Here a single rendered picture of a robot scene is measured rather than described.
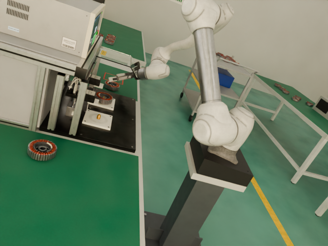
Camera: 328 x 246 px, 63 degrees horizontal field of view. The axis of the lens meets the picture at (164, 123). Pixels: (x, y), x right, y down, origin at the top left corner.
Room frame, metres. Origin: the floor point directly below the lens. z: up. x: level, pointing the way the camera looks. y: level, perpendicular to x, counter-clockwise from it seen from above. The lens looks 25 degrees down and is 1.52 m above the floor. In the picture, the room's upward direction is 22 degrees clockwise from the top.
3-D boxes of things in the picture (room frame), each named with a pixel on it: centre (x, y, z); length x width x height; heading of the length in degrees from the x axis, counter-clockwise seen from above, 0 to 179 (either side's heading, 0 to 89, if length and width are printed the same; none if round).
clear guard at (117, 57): (1.58, 0.43, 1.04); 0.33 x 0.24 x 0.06; 106
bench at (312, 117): (4.11, -1.88, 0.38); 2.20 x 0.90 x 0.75; 16
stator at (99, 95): (1.53, 0.41, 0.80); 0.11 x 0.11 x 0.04
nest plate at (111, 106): (1.53, 0.41, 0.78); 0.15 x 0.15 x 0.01; 16
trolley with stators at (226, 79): (4.06, -0.49, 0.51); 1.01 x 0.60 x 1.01; 16
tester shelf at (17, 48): (1.32, 0.69, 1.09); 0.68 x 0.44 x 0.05; 16
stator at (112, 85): (1.85, 0.46, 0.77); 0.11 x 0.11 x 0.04
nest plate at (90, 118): (1.29, 0.35, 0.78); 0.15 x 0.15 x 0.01; 16
